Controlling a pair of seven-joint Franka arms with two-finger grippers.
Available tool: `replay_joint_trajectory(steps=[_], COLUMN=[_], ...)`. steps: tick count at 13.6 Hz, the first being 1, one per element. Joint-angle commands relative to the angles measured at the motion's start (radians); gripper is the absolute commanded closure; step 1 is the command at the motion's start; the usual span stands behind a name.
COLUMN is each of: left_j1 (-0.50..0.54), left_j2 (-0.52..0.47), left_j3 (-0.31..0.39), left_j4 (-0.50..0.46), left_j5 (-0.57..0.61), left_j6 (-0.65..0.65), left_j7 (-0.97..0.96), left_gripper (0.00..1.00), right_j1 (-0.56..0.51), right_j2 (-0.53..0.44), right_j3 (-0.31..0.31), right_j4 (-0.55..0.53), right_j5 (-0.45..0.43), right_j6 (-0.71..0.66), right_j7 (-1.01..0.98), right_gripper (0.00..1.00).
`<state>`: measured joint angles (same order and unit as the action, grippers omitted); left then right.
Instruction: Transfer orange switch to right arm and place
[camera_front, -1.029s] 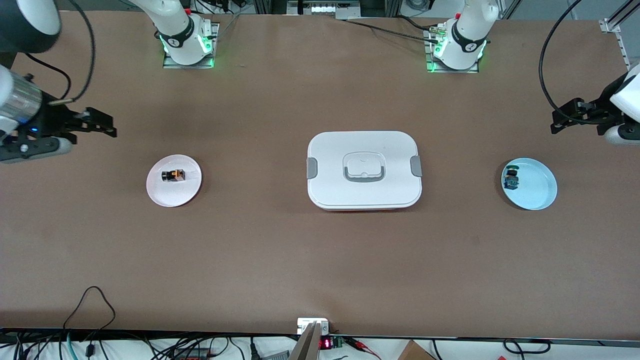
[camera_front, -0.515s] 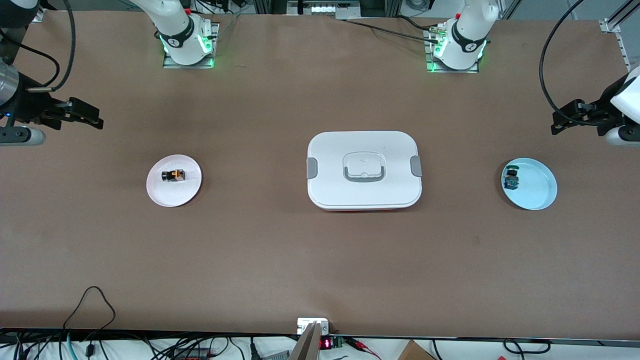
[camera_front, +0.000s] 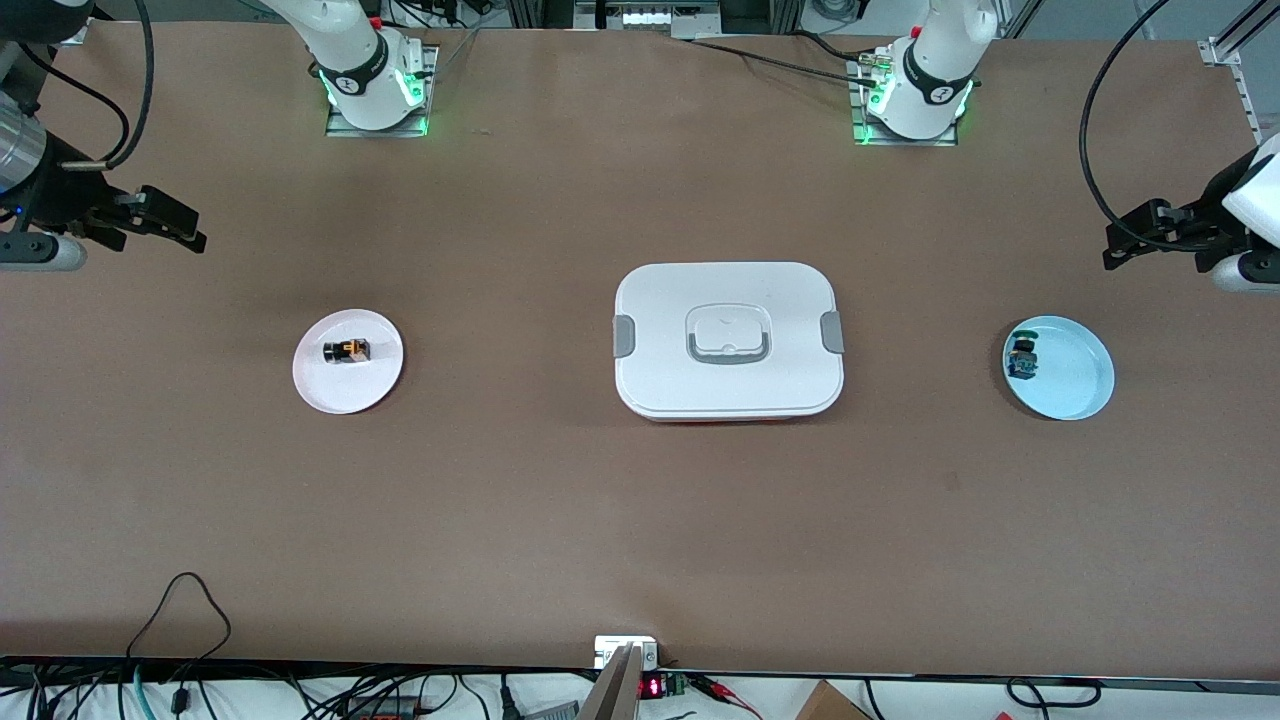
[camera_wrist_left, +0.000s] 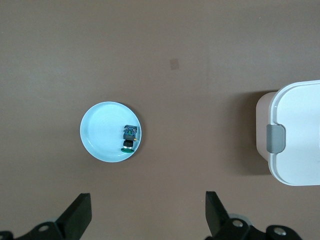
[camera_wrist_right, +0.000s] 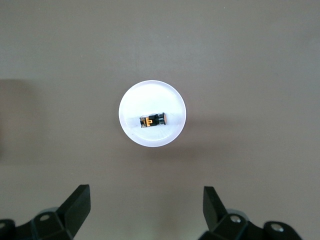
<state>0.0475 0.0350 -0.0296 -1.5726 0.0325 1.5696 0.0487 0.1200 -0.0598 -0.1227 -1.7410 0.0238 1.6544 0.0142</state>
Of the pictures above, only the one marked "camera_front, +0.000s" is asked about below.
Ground light blue round plate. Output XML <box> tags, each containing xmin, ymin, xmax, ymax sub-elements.
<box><xmin>1002</xmin><ymin>315</ymin><xmax>1115</xmax><ymax>421</ymax></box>

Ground pale pink round plate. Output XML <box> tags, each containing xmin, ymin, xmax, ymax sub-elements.
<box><xmin>292</xmin><ymin>309</ymin><xmax>405</xmax><ymax>415</ymax></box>

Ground metal equipment box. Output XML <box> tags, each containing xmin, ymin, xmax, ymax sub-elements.
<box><xmin>575</xmin><ymin>0</ymin><xmax>723</xmax><ymax>41</ymax></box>

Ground brown cardboard box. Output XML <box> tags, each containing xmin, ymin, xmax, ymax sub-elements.
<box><xmin>795</xmin><ymin>680</ymin><xmax>873</xmax><ymax>720</ymax></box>

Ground white socket block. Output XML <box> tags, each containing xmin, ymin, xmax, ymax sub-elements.
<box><xmin>594</xmin><ymin>636</ymin><xmax>660</xmax><ymax>669</ymax></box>

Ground red clip leads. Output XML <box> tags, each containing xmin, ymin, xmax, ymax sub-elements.
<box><xmin>690</xmin><ymin>674</ymin><xmax>763</xmax><ymax>720</ymax></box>

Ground aluminium profile bar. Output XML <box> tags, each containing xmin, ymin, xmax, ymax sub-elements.
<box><xmin>578</xmin><ymin>643</ymin><xmax>644</xmax><ymax>720</ymax></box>

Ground perforated aluminium rail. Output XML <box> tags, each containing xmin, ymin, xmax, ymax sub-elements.
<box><xmin>1198</xmin><ymin>38</ymin><xmax>1276</xmax><ymax>151</ymax></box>

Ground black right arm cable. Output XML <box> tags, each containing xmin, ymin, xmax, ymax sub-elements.
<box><xmin>20</xmin><ymin>0</ymin><xmax>157</xmax><ymax>173</ymax></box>

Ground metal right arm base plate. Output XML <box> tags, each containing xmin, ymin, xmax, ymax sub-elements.
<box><xmin>325</xmin><ymin>45</ymin><xmax>439</xmax><ymax>139</ymax></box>

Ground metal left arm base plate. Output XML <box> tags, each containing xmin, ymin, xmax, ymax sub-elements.
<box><xmin>850</xmin><ymin>50</ymin><xmax>959</xmax><ymax>147</ymax></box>

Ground thin black looped cable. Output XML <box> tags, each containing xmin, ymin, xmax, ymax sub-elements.
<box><xmin>125</xmin><ymin>572</ymin><xmax>233</xmax><ymax>663</ymax></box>

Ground black base power cable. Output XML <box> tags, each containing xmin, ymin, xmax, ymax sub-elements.
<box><xmin>688</xmin><ymin>38</ymin><xmax>881</xmax><ymax>87</ymax></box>

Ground white lunch box grey handle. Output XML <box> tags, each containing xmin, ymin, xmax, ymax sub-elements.
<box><xmin>612</xmin><ymin>262</ymin><xmax>846</xmax><ymax>424</ymax></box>

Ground black oval cable loop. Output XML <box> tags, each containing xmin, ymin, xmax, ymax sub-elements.
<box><xmin>1005</xmin><ymin>677</ymin><xmax>1103</xmax><ymax>709</ymax></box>

